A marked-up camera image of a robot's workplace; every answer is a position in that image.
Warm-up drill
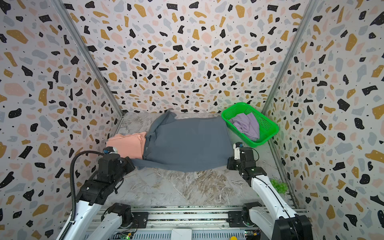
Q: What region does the corner aluminium post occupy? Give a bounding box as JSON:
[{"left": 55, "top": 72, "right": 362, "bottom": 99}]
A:
[
  {"left": 51, "top": 0, "right": 124, "bottom": 118},
  {"left": 261, "top": 0, "right": 319, "bottom": 115}
]

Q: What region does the folded pink t shirt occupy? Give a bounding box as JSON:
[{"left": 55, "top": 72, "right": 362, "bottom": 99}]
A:
[{"left": 107, "top": 132, "right": 147, "bottom": 160}]

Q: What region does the left green circuit board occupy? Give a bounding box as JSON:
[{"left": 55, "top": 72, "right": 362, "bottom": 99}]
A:
[{"left": 112, "top": 232, "right": 134, "bottom": 240}]

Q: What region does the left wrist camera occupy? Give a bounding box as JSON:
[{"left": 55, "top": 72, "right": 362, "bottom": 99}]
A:
[{"left": 103, "top": 147, "right": 118, "bottom": 155}]

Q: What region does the right circuit board with wires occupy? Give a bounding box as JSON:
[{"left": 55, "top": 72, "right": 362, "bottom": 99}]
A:
[{"left": 245, "top": 231, "right": 261, "bottom": 240}]

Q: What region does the lilac t shirt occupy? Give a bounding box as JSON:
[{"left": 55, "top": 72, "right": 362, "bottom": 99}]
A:
[{"left": 229, "top": 113, "right": 260, "bottom": 141}]

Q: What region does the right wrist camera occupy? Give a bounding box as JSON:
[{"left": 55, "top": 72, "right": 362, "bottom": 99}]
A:
[{"left": 233, "top": 142, "right": 243, "bottom": 160}]

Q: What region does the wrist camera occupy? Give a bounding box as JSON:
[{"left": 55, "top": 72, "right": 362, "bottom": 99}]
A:
[
  {"left": 103, "top": 147, "right": 118, "bottom": 155},
  {"left": 233, "top": 142, "right": 243, "bottom": 160}
]

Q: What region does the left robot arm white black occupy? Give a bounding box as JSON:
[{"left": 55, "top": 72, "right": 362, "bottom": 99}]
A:
[{"left": 57, "top": 147, "right": 135, "bottom": 240}]

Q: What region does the left corner aluminium post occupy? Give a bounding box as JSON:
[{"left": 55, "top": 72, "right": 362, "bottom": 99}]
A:
[{"left": 51, "top": 0, "right": 124, "bottom": 118}]

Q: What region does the grey blue t shirt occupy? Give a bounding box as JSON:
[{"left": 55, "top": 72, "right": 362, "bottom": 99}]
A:
[{"left": 132, "top": 111, "right": 234, "bottom": 172}]

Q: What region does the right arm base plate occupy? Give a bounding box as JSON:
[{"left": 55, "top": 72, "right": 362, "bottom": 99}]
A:
[{"left": 227, "top": 211, "right": 248, "bottom": 228}]

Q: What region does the green plastic ball cluster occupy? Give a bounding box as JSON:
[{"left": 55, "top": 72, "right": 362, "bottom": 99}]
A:
[{"left": 270, "top": 179, "right": 289, "bottom": 194}]

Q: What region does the aluminium mounting rail frame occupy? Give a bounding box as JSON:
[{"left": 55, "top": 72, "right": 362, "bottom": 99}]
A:
[{"left": 56, "top": 205, "right": 319, "bottom": 240}]

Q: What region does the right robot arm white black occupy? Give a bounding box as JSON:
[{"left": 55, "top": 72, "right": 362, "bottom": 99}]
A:
[{"left": 227, "top": 142, "right": 314, "bottom": 240}]

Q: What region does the right corner aluminium post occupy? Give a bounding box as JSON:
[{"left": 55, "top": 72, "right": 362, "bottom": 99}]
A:
[{"left": 261, "top": 0, "right": 319, "bottom": 115}]

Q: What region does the green plastic basket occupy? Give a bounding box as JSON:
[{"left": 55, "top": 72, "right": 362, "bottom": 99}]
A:
[{"left": 221, "top": 103, "right": 279, "bottom": 148}]

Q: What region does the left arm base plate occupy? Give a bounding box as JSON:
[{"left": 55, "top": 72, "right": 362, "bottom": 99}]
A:
[{"left": 121, "top": 212, "right": 149, "bottom": 229}]

